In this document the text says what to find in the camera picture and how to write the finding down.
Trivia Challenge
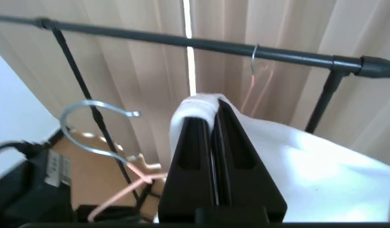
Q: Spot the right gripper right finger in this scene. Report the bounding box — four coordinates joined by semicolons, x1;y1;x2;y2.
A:
212;98;287;222

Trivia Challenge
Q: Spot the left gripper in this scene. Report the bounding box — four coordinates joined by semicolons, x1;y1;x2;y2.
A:
0;148;74;222

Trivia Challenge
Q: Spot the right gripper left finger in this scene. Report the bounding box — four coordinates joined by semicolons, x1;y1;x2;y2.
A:
158;117;218;222

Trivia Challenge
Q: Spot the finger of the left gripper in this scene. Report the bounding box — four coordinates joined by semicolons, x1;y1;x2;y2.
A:
74;205;141;222

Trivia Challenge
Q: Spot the white printed garment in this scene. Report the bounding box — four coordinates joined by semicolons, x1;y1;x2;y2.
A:
153;92;390;222

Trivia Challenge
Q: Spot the pink clothes hanger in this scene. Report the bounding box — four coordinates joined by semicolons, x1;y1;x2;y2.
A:
240;43;275;118
59;99;169;222

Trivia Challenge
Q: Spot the black clothes rack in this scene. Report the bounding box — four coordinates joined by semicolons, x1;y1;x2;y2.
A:
0;14;390;222

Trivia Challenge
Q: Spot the beige curtain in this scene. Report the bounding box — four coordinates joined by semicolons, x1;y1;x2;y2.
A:
0;0;390;172

